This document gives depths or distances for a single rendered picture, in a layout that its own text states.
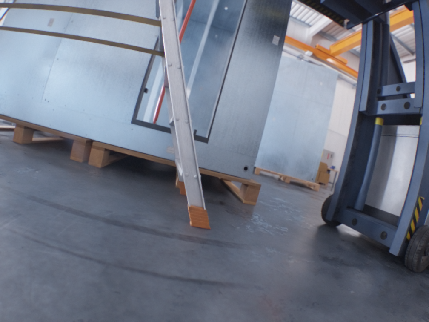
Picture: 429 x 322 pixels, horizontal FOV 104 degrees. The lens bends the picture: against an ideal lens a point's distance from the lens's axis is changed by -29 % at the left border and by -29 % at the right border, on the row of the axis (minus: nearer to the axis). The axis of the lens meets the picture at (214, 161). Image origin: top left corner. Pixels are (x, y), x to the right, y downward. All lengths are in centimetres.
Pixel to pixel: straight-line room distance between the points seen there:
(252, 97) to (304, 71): 441
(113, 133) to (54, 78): 69
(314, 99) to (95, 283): 581
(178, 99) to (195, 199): 42
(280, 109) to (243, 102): 402
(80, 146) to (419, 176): 207
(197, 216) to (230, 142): 89
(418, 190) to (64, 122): 230
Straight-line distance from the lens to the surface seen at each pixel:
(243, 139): 178
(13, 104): 225
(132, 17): 112
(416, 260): 136
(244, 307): 59
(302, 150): 574
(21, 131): 204
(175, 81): 99
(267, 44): 200
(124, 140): 176
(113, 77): 183
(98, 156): 171
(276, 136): 568
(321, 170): 977
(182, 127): 96
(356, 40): 1152
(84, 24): 210
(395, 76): 232
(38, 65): 217
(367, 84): 182
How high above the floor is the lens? 34
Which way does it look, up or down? 3 degrees down
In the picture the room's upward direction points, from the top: 15 degrees clockwise
